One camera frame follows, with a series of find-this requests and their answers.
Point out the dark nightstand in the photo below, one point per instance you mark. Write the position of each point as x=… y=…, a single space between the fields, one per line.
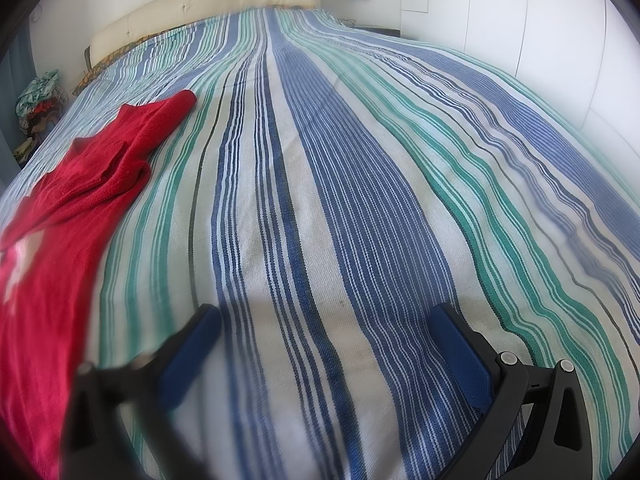
x=375 y=30

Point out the cream padded headboard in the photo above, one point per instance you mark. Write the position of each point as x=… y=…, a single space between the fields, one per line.
x=210 y=5

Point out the red sweater with white dog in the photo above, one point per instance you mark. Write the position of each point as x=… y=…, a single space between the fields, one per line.
x=55 y=240

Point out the blue green striped bedspread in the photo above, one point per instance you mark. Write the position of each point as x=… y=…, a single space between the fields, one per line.
x=350 y=185

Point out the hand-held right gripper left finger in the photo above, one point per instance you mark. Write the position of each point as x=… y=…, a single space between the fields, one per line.
x=192 y=355

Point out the blue curtain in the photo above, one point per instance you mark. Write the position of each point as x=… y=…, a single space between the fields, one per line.
x=10 y=90

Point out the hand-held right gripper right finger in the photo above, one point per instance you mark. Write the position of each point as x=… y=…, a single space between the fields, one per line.
x=465 y=360

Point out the white wardrobe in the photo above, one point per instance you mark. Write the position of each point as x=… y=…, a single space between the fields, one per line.
x=530 y=20

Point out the pile of colourful clothes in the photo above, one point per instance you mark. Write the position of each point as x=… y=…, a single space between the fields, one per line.
x=37 y=105

